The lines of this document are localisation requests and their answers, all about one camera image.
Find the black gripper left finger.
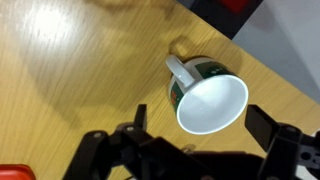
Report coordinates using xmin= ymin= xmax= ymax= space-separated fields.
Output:
xmin=62 ymin=103 xmax=214 ymax=180

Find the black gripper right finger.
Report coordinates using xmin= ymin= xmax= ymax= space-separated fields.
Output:
xmin=244 ymin=104 xmax=320 ymax=180

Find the white mug with green print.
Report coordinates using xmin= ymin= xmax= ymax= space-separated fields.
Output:
xmin=165 ymin=54 xmax=250 ymax=136

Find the red flat oval object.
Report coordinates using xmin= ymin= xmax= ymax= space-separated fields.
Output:
xmin=0 ymin=163 xmax=37 ymax=180

